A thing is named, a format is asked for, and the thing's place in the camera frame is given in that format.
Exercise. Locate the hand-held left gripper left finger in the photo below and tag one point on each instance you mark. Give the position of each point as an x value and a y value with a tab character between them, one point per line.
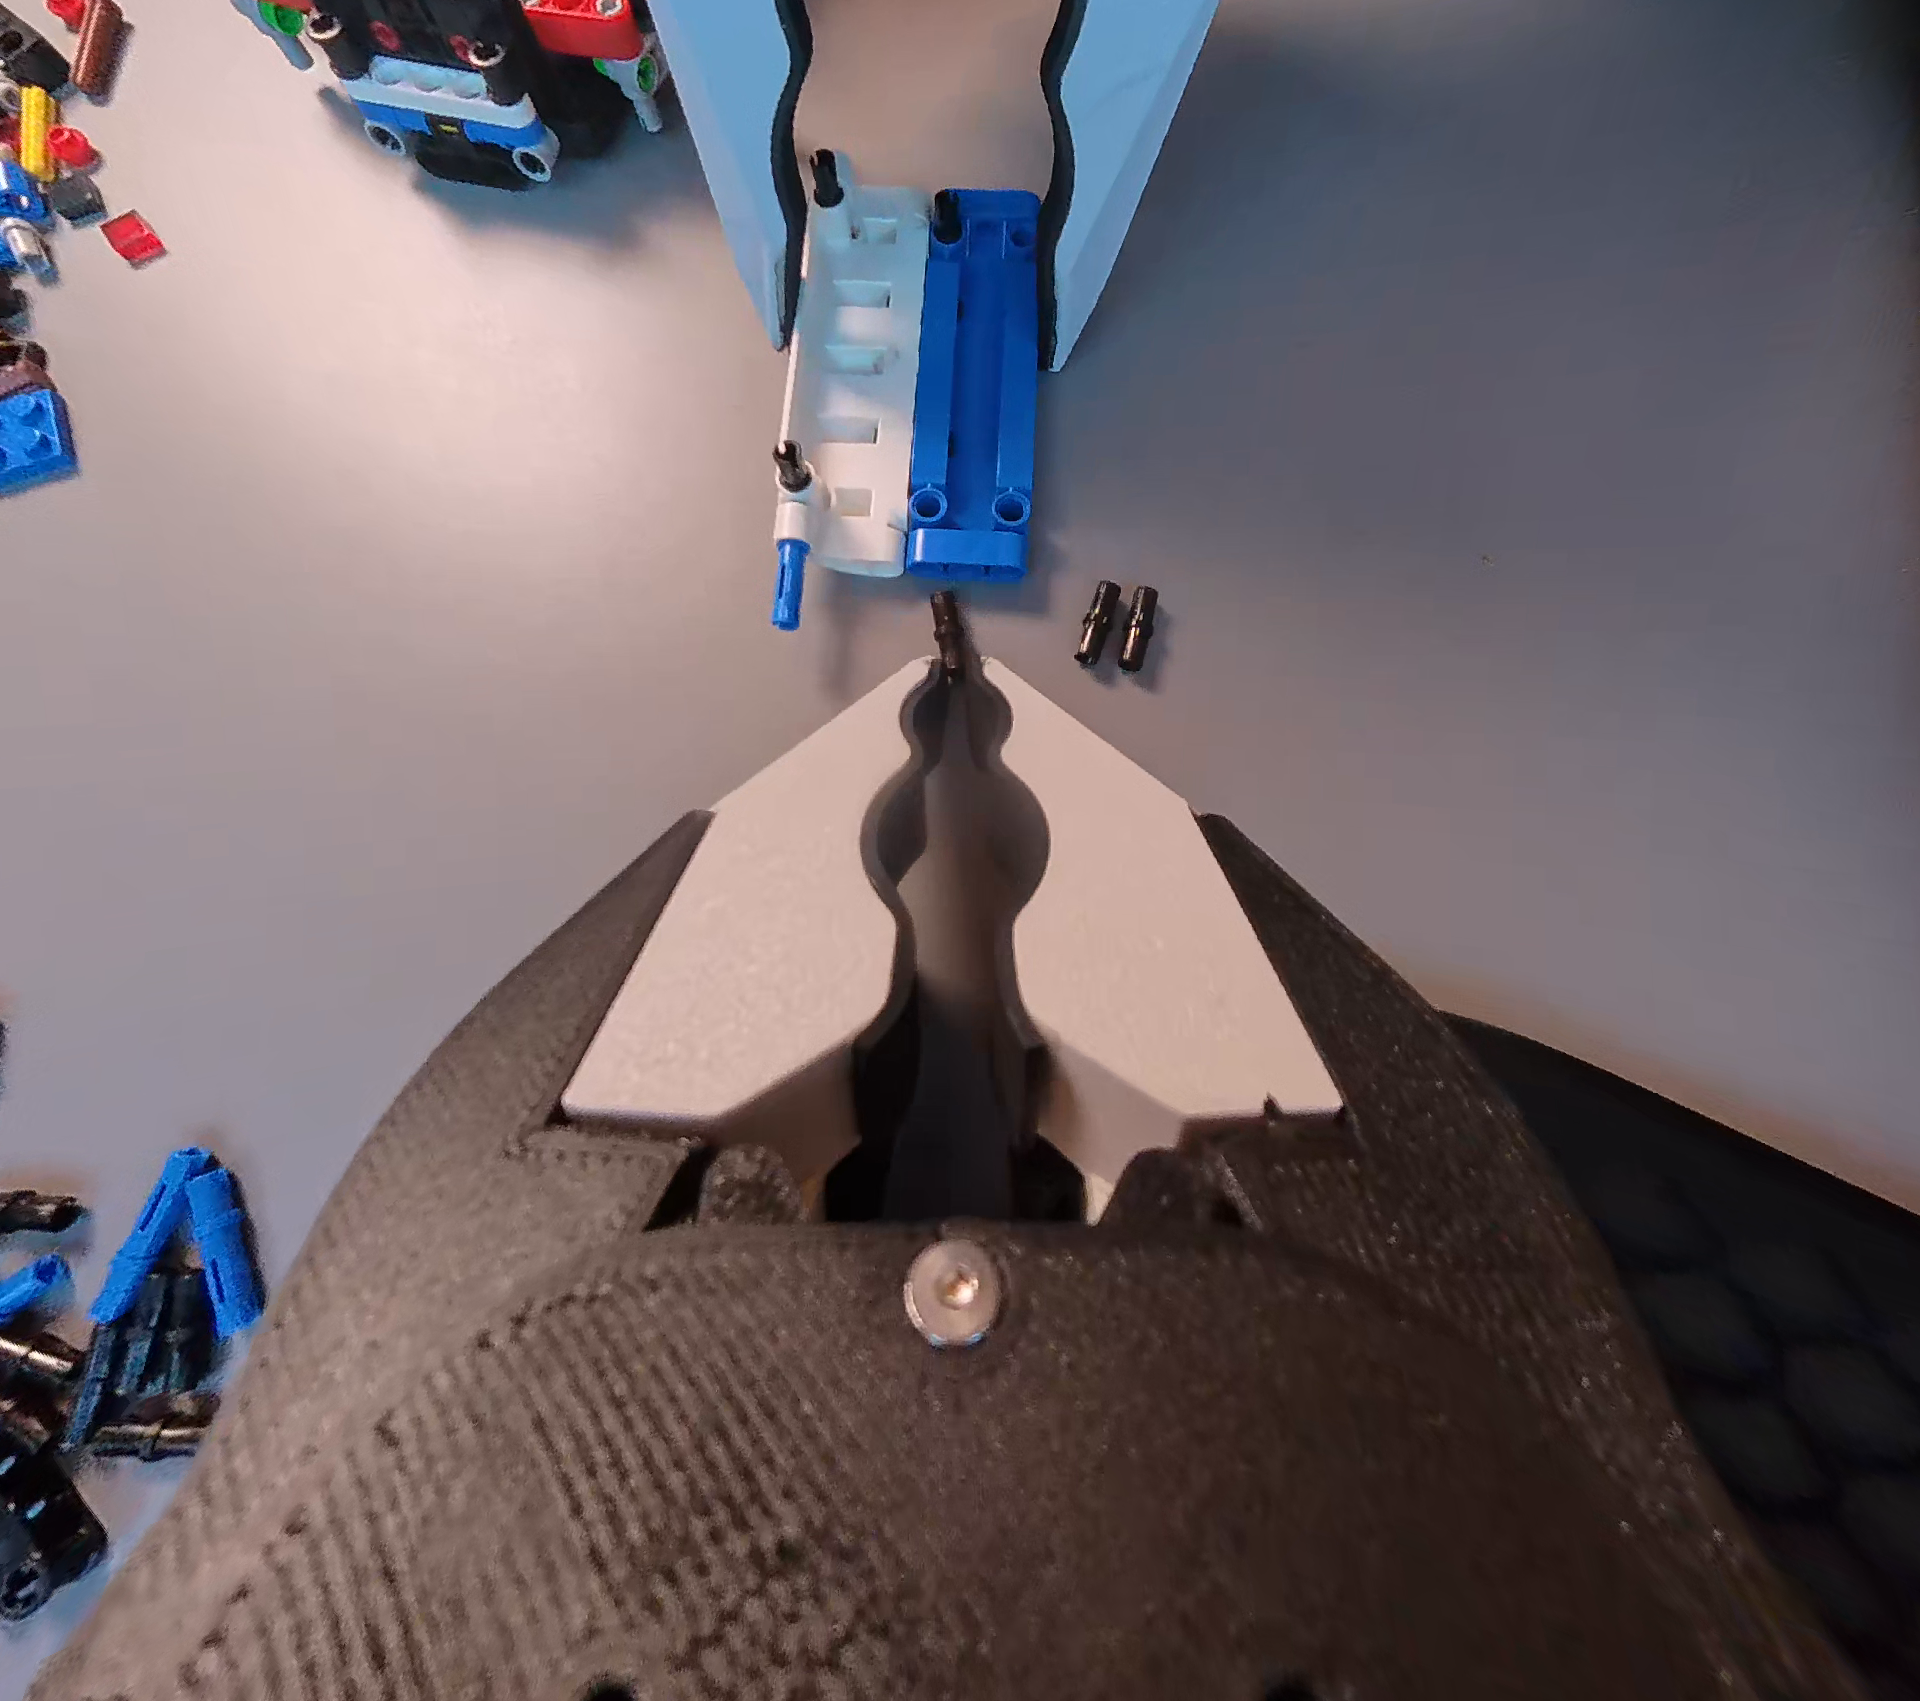
721	980

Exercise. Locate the black lego liftarm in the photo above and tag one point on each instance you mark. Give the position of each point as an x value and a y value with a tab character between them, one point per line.
44	1530

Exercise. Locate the blue lego pin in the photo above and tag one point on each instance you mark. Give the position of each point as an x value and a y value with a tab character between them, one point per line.
788	586

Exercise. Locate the white lego panel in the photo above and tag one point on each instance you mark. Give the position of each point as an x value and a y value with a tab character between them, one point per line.
848	380

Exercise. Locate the heap of black blue pins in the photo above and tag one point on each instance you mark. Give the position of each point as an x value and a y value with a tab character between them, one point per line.
164	1265

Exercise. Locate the black textured pad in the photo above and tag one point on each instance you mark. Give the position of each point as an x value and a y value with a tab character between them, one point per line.
1725	1356

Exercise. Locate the blue lego panel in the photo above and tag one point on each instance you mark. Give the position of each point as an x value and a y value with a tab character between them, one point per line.
974	380

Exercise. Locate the pile of mixed lego pieces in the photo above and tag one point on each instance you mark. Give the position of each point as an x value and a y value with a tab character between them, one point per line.
39	231

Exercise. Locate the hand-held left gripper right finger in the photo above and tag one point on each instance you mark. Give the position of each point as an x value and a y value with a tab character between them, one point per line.
1184	980

